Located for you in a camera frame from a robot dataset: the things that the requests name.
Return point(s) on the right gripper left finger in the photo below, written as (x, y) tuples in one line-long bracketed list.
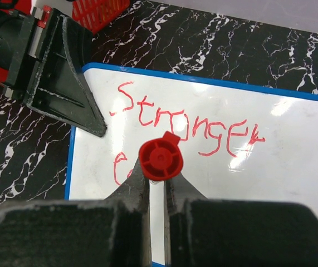
[(114, 231)]

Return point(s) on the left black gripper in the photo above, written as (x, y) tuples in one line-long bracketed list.
[(45, 70)]

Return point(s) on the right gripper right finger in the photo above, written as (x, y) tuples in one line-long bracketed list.
[(213, 232)]

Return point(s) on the white blue-framed whiteboard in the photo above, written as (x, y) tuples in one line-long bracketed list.
[(238, 141)]

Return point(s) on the red whiteboard marker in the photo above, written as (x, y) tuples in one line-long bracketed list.
[(161, 159)]

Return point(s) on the red plastic shopping basket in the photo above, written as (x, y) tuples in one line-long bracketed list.
[(93, 15)]

